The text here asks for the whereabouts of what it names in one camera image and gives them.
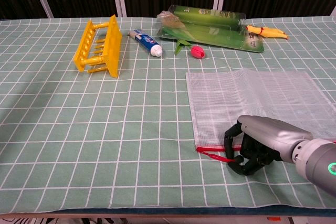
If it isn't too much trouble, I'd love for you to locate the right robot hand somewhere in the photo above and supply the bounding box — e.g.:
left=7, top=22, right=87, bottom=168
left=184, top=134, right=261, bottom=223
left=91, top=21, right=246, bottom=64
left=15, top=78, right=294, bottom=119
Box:
left=224, top=115, right=314, bottom=176

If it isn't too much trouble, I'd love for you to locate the white mesh zipper pouch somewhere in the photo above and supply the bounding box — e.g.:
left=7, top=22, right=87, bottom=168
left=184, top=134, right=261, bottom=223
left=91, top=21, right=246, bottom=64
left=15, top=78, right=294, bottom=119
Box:
left=185, top=68, right=336, bottom=164

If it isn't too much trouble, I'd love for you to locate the yellow rubber chicken toy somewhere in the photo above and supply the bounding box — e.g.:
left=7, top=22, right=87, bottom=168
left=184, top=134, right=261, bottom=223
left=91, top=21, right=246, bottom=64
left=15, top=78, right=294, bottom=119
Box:
left=245, top=24, right=289, bottom=40

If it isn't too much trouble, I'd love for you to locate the pink artificial tulip flower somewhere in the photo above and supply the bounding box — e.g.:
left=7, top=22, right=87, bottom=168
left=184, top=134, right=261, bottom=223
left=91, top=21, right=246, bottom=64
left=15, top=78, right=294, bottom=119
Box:
left=174, top=39, right=206, bottom=59

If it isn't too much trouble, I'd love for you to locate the green blister package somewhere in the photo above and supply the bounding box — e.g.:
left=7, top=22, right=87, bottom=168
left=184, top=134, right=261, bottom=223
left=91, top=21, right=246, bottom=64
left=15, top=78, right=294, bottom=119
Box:
left=156, top=4, right=265, bottom=54

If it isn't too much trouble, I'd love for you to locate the green checkered tablecloth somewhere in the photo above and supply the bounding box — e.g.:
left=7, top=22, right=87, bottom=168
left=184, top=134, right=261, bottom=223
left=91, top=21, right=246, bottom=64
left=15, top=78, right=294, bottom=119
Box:
left=0, top=15, right=336, bottom=214

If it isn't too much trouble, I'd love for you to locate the white blue toothpaste tube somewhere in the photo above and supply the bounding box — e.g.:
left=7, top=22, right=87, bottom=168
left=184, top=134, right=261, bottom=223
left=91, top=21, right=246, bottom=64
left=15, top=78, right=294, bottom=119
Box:
left=128, top=28, right=163, bottom=58

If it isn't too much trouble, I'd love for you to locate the yellow plastic rack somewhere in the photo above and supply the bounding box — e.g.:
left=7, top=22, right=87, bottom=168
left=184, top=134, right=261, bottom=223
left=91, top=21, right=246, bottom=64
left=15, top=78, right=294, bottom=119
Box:
left=72, top=14, right=123, bottom=79

